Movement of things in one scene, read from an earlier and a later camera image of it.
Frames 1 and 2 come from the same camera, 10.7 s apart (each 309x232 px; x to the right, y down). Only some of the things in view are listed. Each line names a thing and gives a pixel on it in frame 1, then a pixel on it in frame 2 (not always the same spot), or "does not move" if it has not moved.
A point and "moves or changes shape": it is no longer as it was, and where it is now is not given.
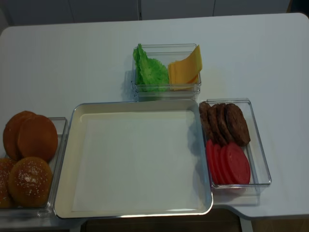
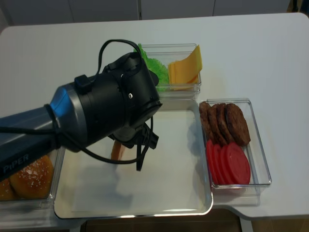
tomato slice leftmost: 212,160 does not move
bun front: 37,137 moves or changes shape
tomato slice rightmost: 235,164 does not move
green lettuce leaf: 151,75 does not move
